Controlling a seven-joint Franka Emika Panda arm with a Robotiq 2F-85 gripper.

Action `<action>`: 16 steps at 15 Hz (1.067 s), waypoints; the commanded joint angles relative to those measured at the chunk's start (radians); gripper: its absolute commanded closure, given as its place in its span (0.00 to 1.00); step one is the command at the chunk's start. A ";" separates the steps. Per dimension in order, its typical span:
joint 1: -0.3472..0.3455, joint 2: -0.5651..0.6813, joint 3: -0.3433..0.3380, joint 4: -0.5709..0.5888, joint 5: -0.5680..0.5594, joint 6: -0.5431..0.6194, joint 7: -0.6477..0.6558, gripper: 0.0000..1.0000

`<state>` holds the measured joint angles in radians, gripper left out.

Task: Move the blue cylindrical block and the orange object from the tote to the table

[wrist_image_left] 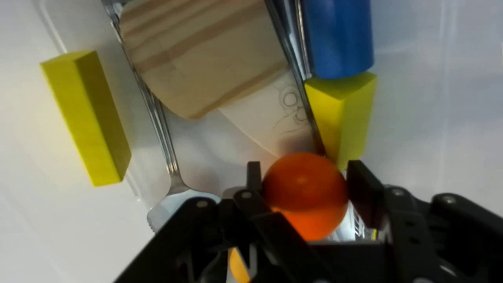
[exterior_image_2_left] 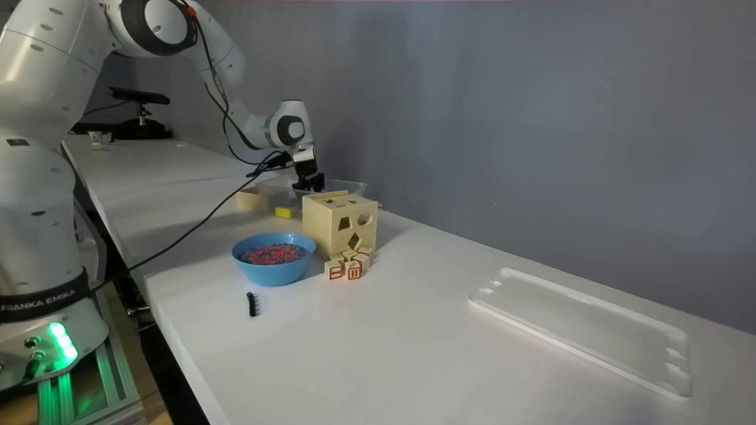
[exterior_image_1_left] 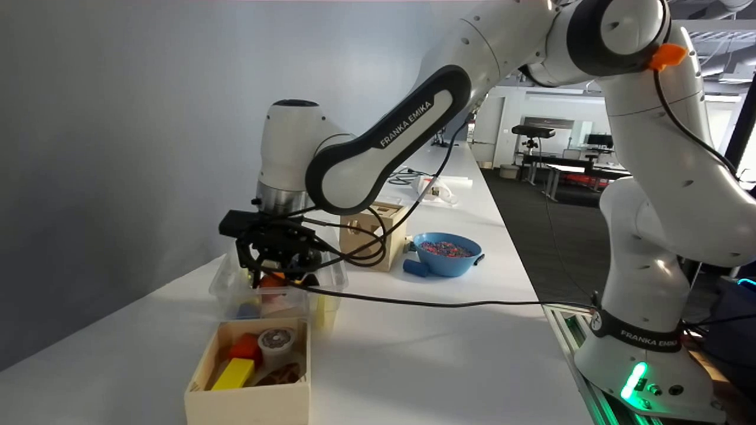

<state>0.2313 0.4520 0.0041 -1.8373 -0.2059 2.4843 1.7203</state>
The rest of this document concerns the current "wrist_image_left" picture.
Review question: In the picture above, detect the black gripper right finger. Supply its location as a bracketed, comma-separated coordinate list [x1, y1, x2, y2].
[345, 160, 503, 283]

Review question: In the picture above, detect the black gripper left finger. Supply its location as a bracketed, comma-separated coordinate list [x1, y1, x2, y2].
[114, 161, 336, 283]

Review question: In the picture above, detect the orange ball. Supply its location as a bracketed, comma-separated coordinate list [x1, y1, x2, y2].
[260, 152, 350, 244]

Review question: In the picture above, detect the blue cylindrical block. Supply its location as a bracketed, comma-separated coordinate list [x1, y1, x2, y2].
[300, 0, 377, 83]

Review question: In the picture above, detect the clear plastic tote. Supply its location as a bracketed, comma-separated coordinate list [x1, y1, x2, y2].
[0, 0, 503, 283]

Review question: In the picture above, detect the yellow triangular block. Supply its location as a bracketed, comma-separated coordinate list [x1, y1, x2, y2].
[301, 72, 378, 171]

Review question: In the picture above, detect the yellow rectangular block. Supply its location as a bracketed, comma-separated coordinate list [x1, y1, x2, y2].
[39, 50, 133, 189]

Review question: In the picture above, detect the large natural wood block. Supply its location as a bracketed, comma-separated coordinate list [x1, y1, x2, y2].
[117, 0, 290, 122]

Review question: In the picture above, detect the white printed tube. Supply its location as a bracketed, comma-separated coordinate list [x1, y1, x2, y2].
[326, 202, 369, 246]

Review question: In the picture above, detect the metal spoon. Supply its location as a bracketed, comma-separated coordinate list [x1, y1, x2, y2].
[100, 0, 223, 233]

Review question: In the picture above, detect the metal utensil handle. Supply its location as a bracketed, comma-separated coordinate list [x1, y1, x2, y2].
[262, 0, 326, 155]

